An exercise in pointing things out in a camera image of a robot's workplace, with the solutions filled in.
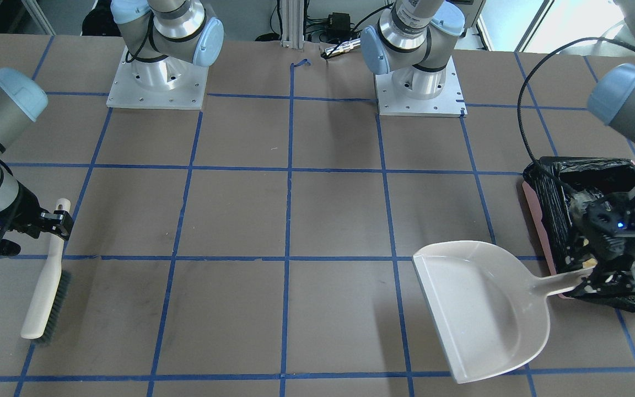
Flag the pink bin with black liner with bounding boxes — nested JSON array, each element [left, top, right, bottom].
[[523, 157, 635, 313]]

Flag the beige plastic dustpan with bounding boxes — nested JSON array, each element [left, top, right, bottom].
[[412, 240, 592, 384]]

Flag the aluminium frame post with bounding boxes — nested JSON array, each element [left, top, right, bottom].
[[278, 1, 308, 52]]

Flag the beige hand brush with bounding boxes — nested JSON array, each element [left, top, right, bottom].
[[20, 198, 74, 344]]

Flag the silver cable connector plug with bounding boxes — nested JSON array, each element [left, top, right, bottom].
[[320, 38, 361, 60]]

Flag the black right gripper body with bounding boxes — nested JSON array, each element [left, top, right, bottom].
[[0, 179, 74, 257]]

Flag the braided black cable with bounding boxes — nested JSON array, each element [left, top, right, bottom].
[[518, 37, 635, 202]]

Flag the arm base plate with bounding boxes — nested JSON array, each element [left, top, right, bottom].
[[106, 48, 209, 110], [374, 57, 468, 117]]

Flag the black electronics box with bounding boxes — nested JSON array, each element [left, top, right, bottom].
[[326, 12, 351, 37]]

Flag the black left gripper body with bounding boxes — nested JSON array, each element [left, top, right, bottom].
[[567, 191, 635, 299]]

